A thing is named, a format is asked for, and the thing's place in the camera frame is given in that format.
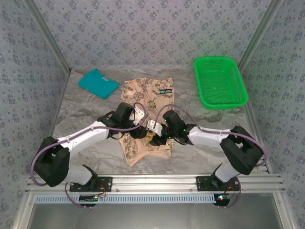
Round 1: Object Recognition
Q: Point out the peach printed t-shirt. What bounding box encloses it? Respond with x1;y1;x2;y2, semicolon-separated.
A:
118;77;176;167

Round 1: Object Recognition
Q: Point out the teal folded t-shirt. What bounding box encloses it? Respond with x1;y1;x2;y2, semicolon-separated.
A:
78;68;120;100

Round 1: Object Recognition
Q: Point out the green plastic basket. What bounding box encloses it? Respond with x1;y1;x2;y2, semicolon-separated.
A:
193;56;249;110

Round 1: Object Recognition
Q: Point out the grey metal sheet panel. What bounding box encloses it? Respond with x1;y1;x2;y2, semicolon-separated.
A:
30;202;284;229

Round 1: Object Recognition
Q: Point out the aluminium mounting rail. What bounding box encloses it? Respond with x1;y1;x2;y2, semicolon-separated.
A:
25;174;286;193

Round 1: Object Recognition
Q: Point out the slotted grey cable duct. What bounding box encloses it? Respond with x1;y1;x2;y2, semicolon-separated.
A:
35;193;219;205

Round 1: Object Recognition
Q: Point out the aluminium table edge rail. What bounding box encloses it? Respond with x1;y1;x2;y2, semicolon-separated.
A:
37;69;72;176
239;69;273;174

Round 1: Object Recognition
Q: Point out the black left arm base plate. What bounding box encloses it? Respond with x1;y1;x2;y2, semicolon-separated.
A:
69;176;113;193

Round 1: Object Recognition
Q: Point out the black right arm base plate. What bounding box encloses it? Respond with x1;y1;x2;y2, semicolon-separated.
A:
195;176;240;192

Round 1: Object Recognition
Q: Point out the aluminium corner post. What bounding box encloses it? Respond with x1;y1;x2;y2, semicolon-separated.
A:
237;0;285;71
23;0;72;73

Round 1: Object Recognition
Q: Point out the aluminium frame leg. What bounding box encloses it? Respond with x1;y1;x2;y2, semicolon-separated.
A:
273;193;295;229
13;193;36;229

